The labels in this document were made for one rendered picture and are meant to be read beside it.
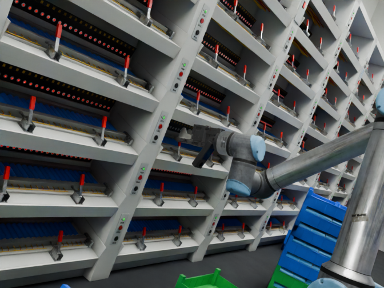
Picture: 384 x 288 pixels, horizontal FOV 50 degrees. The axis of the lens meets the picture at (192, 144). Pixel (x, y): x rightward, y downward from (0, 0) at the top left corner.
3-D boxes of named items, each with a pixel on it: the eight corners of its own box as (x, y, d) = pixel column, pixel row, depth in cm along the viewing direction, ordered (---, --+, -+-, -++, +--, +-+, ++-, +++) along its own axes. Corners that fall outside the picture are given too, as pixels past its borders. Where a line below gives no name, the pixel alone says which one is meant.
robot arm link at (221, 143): (235, 157, 158) (223, 154, 150) (223, 155, 161) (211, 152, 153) (239, 134, 158) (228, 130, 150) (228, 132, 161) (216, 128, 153)
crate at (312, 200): (360, 224, 211) (367, 210, 210) (365, 231, 191) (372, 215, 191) (304, 200, 219) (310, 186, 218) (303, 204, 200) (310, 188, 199)
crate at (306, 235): (348, 253, 212) (354, 239, 211) (351, 263, 193) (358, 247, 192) (292, 227, 220) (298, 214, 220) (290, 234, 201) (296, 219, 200)
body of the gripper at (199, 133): (202, 127, 167) (228, 131, 160) (198, 148, 167) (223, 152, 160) (191, 123, 160) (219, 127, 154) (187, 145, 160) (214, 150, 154)
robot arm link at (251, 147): (254, 160, 143) (260, 133, 144) (222, 155, 150) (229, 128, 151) (263, 166, 151) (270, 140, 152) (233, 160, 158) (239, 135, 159)
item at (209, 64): (255, 104, 201) (272, 80, 198) (188, 67, 150) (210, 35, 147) (226, 82, 211) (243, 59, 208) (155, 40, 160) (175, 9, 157)
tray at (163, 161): (224, 179, 204) (235, 164, 202) (148, 167, 153) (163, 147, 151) (198, 154, 214) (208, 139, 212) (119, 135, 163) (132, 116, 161)
